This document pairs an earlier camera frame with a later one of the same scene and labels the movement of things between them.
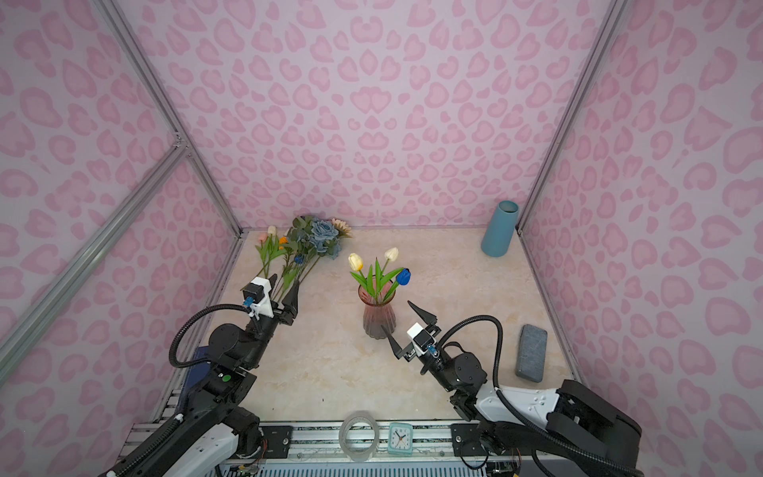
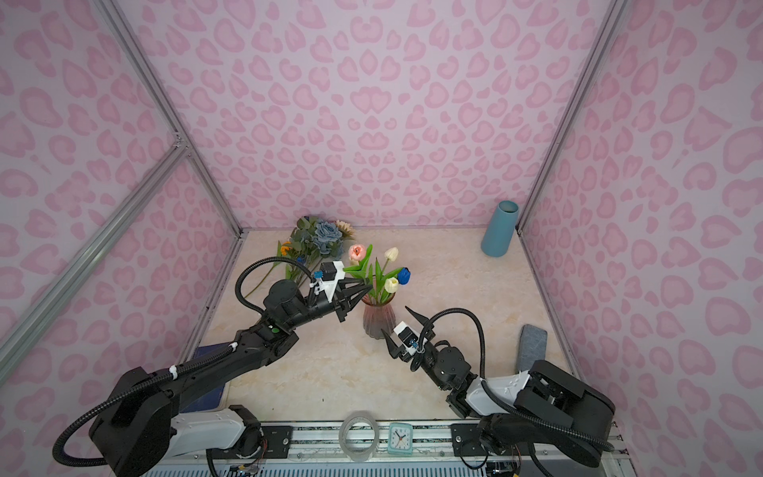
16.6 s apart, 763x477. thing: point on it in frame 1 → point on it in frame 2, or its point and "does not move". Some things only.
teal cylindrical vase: [498, 235] does not move
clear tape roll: [350, 419] does not move
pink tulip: [261, 238] → [358, 252]
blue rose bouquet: [315, 238] does not move
